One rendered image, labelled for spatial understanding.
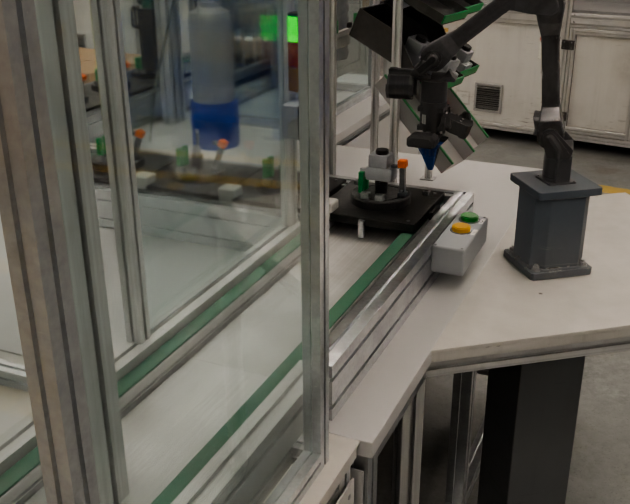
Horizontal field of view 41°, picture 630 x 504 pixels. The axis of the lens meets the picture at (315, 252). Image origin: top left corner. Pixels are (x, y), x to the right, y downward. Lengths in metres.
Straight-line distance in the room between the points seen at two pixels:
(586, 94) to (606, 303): 4.17
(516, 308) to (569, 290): 0.15
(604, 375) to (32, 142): 2.86
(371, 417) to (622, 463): 1.58
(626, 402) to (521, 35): 3.38
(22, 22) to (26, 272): 0.18
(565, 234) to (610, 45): 4.02
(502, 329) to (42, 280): 1.17
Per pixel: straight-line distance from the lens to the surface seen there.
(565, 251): 1.91
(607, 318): 1.78
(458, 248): 1.77
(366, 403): 1.43
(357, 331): 1.43
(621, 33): 5.81
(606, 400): 3.16
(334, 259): 1.81
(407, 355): 1.57
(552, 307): 1.79
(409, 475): 1.78
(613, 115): 5.93
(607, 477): 2.80
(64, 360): 0.69
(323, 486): 1.25
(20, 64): 0.61
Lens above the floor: 1.64
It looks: 23 degrees down
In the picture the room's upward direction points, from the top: straight up
